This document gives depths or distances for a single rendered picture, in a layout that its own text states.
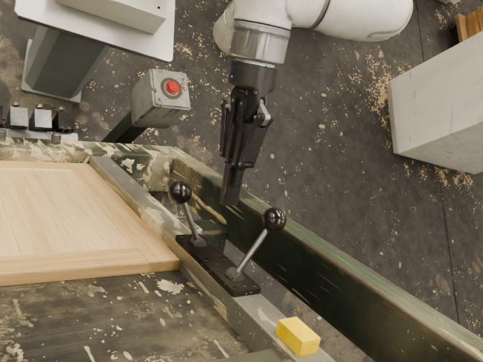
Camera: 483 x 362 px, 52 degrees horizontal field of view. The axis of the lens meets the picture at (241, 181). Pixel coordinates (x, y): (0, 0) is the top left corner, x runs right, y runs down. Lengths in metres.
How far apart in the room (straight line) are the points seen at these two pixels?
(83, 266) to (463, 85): 2.83
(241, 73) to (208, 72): 2.01
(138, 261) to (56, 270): 0.13
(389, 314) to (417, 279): 2.64
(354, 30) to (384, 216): 2.57
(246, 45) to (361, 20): 0.18
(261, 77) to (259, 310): 0.34
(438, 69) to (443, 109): 0.28
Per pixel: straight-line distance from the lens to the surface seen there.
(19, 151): 1.30
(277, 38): 0.76
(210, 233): 1.14
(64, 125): 1.50
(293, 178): 2.86
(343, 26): 0.81
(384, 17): 0.83
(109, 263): 0.80
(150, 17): 1.68
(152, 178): 1.41
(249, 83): 0.76
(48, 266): 0.79
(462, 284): 3.84
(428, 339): 0.79
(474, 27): 4.71
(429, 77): 3.50
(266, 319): 0.68
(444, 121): 3.32
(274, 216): 0.73
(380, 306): 0.83
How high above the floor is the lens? 2.12
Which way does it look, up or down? 53 degrees down
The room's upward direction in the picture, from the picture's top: 64 degrees clockwise
